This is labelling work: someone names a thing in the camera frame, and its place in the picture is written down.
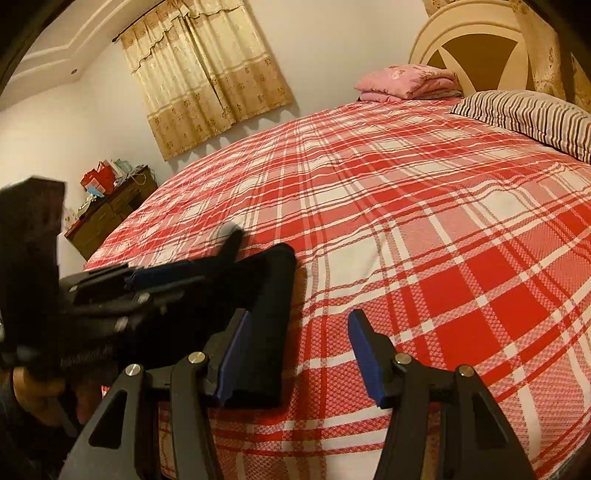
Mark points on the beige patterned curtain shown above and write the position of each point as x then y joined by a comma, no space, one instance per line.
549,50
203,74

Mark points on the red plaid bed sheet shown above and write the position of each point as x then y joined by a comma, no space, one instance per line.
415,230

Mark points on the pink folded blanket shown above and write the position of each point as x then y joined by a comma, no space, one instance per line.
406,81

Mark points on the black pants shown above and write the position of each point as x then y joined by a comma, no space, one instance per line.
272,323

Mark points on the brown wooden dresser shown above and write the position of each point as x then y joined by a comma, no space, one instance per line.
111,217

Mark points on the red gift bag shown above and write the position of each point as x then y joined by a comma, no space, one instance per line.
99,177

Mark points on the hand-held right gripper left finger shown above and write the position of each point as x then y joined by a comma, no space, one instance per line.
235,355

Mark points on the person's left hand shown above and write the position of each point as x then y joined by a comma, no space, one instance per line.
41,392

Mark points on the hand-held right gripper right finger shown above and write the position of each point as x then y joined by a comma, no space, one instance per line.
364,355

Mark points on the striped pillow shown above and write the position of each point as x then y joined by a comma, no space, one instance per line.
531,115

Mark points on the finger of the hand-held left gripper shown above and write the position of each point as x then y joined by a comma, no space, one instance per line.
157,277
175,300

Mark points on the person's left forearm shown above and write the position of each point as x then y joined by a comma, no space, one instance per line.
18,438

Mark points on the cream wooden headboard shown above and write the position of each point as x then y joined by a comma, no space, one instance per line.
475,27

